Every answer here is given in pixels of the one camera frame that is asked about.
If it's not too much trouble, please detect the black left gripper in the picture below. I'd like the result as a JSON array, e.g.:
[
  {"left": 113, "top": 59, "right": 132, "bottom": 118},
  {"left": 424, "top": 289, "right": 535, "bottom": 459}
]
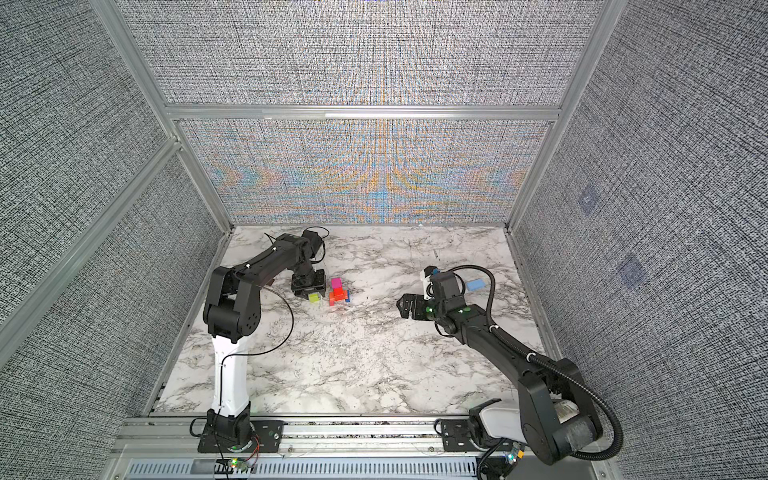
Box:
[{"left": 293, "top": 264, "right": 328, "bottom": 298}]

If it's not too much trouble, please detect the orange wood block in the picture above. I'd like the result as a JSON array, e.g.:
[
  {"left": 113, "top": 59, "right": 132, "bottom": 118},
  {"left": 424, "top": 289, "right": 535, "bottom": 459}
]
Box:
[{"left": 328, "top": 290, "right": 350, "bottom": 306}]

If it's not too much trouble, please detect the light blue wood block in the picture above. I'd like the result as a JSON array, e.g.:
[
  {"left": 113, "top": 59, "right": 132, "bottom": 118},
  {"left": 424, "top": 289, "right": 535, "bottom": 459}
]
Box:
[{"left": 465, "top": 279, "right": 486, "bottom": 292}]

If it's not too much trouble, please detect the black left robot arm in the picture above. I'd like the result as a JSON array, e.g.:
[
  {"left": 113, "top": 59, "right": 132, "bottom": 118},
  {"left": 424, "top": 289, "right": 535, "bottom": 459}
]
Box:
[{"left": 198, "top": 229, "right": 326, "bottom": 453}]

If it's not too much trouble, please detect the thin black left cable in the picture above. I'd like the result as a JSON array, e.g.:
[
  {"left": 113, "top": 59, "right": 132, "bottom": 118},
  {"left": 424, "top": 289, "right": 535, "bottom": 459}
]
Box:
[{"left": 217, "top": 284, "right": 296, "bottom": 415}]

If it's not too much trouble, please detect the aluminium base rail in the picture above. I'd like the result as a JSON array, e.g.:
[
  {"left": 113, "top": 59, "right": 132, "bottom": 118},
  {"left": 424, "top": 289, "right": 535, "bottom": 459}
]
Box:
[{"left": 110, "top": 413, "right": 480, "bottom": 458}]

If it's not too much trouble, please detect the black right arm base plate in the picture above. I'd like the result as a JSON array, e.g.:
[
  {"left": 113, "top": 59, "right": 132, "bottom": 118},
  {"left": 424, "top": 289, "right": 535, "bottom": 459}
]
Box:
[{"left": 435, "top": 418, "right": 488, "bottom": 453}]

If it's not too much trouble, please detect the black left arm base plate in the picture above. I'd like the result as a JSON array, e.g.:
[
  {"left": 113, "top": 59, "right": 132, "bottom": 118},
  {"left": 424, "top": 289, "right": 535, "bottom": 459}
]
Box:
[{"left": 197, "top": 420, "right": 285, "bottom": 454}]

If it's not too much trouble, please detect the grey vented cable tray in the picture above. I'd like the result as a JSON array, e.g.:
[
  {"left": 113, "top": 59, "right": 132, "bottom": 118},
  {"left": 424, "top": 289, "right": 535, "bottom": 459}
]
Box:
[{"left": 124, "top": 457, "right": 477, "bottom": 479}]

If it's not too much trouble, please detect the aluminium frame post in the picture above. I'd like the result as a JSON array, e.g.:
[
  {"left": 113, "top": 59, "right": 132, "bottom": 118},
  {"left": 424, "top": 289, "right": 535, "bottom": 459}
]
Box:
[{"left": 505, "top": 0, "right": 631, "bottom": 230}]

